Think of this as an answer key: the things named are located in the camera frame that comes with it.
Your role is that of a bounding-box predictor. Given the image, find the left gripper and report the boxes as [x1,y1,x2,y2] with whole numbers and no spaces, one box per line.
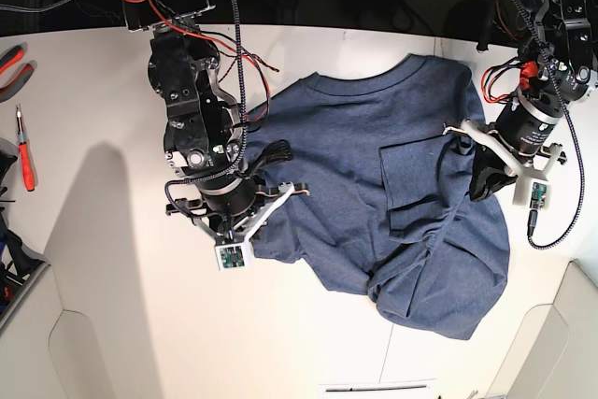
[443,99,567,202]

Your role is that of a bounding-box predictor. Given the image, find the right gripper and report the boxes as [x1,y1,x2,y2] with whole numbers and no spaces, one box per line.
[164,139,309,247]

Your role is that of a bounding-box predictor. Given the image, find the blue-grey t-shirt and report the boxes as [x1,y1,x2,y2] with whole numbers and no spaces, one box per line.
[248,54,510,340]

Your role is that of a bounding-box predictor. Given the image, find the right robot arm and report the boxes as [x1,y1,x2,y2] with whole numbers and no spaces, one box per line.
[121,0,306,250]

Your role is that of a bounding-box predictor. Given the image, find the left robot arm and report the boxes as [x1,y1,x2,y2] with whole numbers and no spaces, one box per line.
[455,0,597,209]

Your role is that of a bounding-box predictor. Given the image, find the braided camera cable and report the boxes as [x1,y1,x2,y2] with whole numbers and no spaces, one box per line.
[0,0,249,185]
[485,0,588,250]

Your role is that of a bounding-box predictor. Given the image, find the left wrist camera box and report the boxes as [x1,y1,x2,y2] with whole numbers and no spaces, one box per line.
[512,177,550,210]

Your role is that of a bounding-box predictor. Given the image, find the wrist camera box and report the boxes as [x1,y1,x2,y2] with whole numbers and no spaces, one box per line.
[512,177,550,210]
[214,241,254,271]

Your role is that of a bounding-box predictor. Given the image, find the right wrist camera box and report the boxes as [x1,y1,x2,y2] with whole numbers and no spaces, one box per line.
[214,241,254,271]

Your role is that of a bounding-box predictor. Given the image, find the orange-handled screwdriver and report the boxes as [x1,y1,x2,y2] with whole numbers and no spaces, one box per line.
[16,105,36,192]

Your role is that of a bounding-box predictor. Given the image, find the red-handled pliers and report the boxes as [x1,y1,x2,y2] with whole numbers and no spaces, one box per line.
[0,44,36,103]

